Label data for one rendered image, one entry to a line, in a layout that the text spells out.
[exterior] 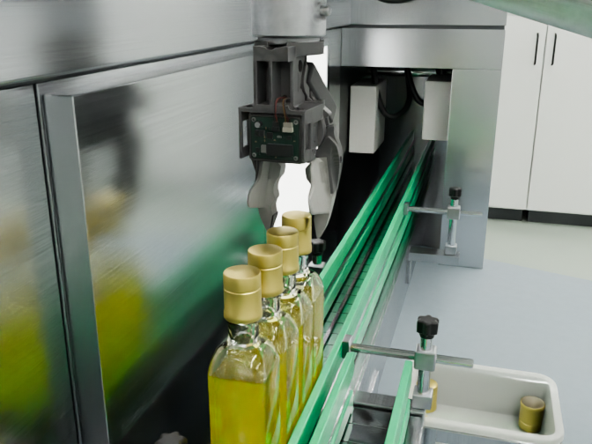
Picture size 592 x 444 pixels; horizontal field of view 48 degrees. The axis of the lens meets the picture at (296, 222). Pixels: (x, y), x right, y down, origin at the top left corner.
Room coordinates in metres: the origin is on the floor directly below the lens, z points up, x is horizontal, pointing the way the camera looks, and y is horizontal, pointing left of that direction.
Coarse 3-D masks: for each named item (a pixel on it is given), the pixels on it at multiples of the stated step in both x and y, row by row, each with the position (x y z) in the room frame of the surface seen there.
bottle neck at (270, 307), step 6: (264, 300) 0.59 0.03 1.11; (270, 300) 0.59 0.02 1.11; (276, 300) 0.59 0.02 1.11; (264, 306) 0.59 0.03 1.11; (270, 306) 0.59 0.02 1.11; (276, 306) 0.59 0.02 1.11; (264, 312) 0.59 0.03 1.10; (270, 312) 0.59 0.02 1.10; (276, 312) 0.59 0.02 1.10; (264, 318) 0.59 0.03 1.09; (270, 318) 0.59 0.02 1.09
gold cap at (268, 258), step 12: (252, 252) 0.60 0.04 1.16; (264, 252) 0.59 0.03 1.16; (276, 252) 0.59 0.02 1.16; (252, 264) 0.59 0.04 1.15; (264, 264) 0.59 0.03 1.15; (276, 264) 0.59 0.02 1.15; (264, 276) 0.59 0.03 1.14; (276, 276) 0.59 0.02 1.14; (264, 288) 0.59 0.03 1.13; (276, 288) 0.59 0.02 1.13
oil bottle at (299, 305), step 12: (288, 300) 0.64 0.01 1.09; (300, 300) 0.64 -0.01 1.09; (288, 312) 0.63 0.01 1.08; (300, 312) 0.63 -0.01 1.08; (312, 312) 0.67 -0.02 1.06; (300, 324) 0.63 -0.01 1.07; (312, 324) 0.67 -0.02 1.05; (300, 336) 0.63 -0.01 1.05; (312, 336) 0.67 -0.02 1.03; (300, 348) 0.63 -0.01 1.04; (312, 348) 0.67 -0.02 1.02; (300, 360) 0.63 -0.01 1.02; (312, 360) 0.67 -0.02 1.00; (300, 372) 0.63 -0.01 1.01; (300, 384) 0.63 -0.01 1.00; (300, 396) 0.63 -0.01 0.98; (300, 408) 0.63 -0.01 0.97
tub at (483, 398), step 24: (456, 384) 0.92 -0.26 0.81; (480, 384) 0.91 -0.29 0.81; (504, 384) 0.91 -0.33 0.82; (528, 384) 0.90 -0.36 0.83; (552, 384) 0.87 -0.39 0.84; (456, 408) 0.91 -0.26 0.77; (480, 408) 0.91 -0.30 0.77; (504, 408) 0.90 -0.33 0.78; (552, 408) 0.81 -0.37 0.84; (480, 432) 0.76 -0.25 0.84; (504, 432) 0.76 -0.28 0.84; (552, 432) 0.77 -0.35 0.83
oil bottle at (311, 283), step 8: (312, 272) 0.71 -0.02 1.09; (296, 280) 0.69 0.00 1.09; (304, 280) 0.69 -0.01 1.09; (312, 280) 0.70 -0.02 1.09; (320, 280) 0.72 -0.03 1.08; (304, 288) 0.69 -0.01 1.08; (312, 288) 0.69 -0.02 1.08; (320, 288) 0.71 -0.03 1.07; (312, 296) 0.69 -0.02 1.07; (320, 296) 0.71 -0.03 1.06; (312, 304) 0.68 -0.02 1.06; (320, 304) 0.71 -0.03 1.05; (320, 312) 0.71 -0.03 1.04; (320, 320) 0.71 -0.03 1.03; (320, 328) 0.71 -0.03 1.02; (320, 336) 0.71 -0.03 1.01; (320, 344) 0.71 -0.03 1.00; (320, 352) 0.71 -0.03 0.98; (320, 360) 0.71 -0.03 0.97; (312, 368) 0.68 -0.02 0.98; (320, 368) 0.72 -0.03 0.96; (312, 376) 0.68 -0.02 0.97; (312, 384) 0.68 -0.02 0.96
